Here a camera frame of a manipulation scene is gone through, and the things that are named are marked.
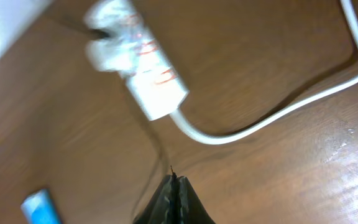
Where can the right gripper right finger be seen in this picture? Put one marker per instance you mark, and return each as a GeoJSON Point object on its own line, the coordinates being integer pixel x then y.
{"type": "Point", "coordinates": [188, 206]}

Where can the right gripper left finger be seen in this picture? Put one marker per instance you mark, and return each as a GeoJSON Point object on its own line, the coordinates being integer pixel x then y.
{"type": "Point", "coordinates": [161, 207]}

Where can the blue Galaxy smartphone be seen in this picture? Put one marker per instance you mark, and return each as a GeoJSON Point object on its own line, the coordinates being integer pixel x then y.
{"type": "Point", "coordinates": [38, 208]}

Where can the white charger plug adapter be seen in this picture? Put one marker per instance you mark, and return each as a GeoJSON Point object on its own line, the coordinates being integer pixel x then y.
{"type": "Point", "coordinates": [111, 51]}

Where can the white power strip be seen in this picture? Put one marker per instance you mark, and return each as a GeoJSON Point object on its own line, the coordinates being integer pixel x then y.
{"type": "Point", "coordinates": [155, 85]}

